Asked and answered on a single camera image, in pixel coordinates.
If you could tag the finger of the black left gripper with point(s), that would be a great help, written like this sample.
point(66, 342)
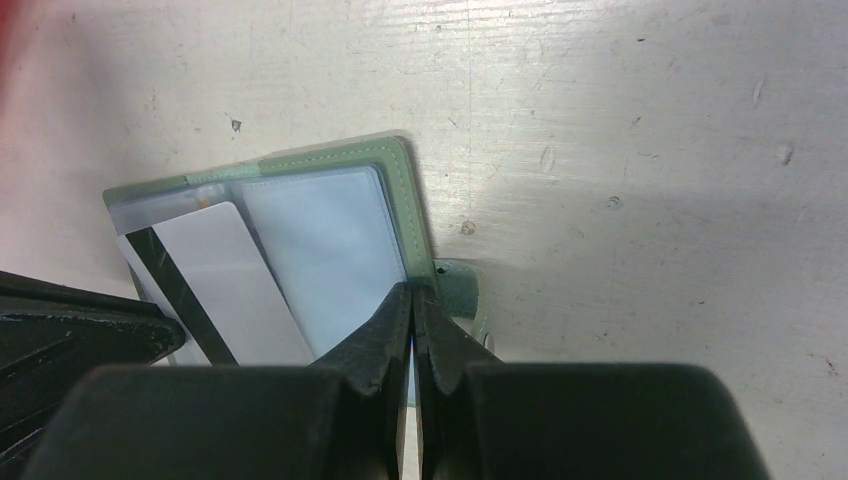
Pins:
point(52, 336)

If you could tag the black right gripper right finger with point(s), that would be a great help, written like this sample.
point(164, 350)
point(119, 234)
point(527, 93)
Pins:
point(483, 418)

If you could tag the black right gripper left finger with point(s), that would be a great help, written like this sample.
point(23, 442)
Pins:
point(341, 417)

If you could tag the white stripe card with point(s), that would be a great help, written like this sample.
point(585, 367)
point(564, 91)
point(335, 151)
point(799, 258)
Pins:
point(205, 270)

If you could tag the green leather card holder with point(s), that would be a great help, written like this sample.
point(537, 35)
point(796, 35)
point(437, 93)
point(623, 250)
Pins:
point(338, 227)

